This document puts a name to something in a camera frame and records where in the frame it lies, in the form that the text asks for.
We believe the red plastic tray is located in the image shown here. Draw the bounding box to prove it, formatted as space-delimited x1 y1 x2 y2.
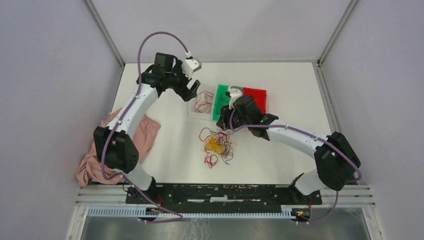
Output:
242 87 267 114

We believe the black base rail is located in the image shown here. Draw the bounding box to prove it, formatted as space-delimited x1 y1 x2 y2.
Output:
145 183 323 214

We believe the red thin cable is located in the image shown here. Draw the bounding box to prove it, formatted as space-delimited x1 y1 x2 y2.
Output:
193 90 215 115

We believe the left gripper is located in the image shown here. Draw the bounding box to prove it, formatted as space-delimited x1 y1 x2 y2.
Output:
165 60 200 102

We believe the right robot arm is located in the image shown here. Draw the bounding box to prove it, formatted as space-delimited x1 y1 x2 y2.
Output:
216 96 362 204

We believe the yellow thin cable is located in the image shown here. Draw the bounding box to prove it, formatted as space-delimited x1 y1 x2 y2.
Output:
203 133 225 155

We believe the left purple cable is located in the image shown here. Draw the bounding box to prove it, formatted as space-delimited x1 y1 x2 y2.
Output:
100 31 193 224

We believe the white cable duct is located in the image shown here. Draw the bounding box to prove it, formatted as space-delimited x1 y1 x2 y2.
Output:
87 206 295 220

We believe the clear plastic tray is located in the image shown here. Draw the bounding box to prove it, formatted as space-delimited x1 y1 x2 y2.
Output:
187 87 216 121

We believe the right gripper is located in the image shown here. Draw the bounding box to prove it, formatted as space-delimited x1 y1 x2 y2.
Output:
217 102 252 130

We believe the green plastic tray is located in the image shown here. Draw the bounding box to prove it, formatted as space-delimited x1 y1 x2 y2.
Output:
212 84 230 121

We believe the tangled cable pile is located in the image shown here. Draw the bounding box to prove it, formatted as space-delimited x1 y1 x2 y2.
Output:
198 126 237 169

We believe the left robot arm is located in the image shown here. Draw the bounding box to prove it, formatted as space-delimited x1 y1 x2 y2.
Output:
93 52 202 204

